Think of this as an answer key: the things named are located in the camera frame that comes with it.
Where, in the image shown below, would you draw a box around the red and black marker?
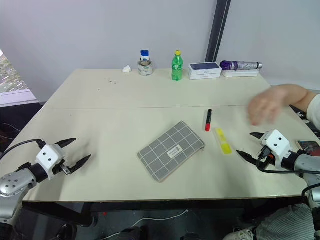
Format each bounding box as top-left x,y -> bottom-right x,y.
205,108 -> 213,132

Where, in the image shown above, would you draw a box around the smartphone with dark screen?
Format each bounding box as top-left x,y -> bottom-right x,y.
296,139 -> 320,152

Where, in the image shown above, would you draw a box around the green soda bottle yellow cap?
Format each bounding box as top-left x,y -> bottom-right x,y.
171,49 -> 184,82

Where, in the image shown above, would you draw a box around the yellow highlighter pen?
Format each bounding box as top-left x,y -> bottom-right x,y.
214,127 -> 233,155

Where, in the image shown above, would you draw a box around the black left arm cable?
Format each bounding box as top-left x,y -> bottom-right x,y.
0,139 -> 47,161

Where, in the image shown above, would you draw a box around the grey striped trousers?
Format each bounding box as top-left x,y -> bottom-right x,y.
256,202 -> 316,240

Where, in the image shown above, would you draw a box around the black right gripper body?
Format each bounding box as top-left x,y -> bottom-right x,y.
256,146 -> 276,164

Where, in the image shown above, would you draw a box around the white bottle with blue cap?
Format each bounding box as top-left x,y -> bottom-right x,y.
140,49 -> 151,66

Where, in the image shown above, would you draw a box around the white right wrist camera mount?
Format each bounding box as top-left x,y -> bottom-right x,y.
260,128 -> 292,168

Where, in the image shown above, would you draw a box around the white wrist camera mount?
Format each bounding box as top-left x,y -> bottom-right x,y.
260,128 -> 292,168
35,143 -> 66,181

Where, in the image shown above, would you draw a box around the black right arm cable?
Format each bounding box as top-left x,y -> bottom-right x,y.
255,159 -> 320,176

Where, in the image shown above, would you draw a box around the white floor cable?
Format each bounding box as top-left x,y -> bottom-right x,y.
99,209 -> 189,240

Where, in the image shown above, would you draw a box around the white phone box dark lid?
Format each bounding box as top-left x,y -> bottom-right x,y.
188,62 -> 223,76

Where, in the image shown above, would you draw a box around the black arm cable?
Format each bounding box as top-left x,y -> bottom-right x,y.
255,159 -> 320,176
0,139 -> 47,161

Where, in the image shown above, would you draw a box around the purple and silver folded umbrella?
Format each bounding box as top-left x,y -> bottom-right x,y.
219,60 -> 263,71

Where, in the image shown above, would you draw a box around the grey checked fabric pencil case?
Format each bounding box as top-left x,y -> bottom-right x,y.
136,120 -> 206,184

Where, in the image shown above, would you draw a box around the flat white box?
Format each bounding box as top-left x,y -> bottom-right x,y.
221,69 -> 260,78

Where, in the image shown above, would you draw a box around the person's bare hand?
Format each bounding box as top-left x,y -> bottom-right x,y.
246,84 -> 289,127

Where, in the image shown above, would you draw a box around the window with outdoor view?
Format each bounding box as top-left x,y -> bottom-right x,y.
0,47 -> 41,107

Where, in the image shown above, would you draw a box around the dark vertical wall post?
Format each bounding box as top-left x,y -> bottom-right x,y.
204,0 -> 232,64

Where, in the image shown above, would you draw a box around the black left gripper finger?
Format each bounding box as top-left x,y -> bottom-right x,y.
54,138 -> 77,149
68,154 -> 92,174

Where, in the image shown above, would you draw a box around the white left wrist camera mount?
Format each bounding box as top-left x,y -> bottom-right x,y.
35,143 -> 66,181

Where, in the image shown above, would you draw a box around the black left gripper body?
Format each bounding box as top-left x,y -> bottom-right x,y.
52,160 -> 73,176

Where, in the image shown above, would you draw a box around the black and white sneaker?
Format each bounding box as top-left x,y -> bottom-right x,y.
296,111 -> 311,124

